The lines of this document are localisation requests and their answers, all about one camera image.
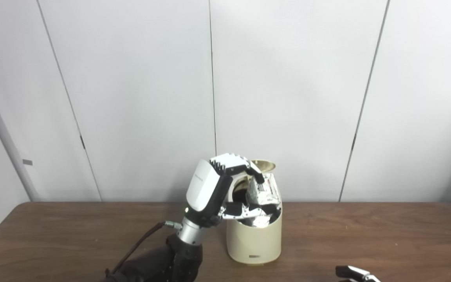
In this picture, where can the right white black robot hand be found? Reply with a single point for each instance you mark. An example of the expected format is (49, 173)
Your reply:
(356, 274)

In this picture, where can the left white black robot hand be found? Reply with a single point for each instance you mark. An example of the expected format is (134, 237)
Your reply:
(204, 184)

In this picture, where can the white green milk carton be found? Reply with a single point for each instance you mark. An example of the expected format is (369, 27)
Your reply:
(266, 192)

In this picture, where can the cream round bin lid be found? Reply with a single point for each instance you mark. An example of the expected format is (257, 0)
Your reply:
(266, 165)

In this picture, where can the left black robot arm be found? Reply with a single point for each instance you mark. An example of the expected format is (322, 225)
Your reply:
(159, 262)

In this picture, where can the black bin liner bag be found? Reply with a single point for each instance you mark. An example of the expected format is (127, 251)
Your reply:
(266, 219)

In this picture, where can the cream-colored bin body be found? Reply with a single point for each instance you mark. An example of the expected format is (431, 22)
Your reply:
(253, 243)

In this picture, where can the black panel seam latch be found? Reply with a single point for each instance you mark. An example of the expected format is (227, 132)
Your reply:
(82, 142)

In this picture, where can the white corner pole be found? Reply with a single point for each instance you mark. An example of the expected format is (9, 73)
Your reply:
(6, 137)

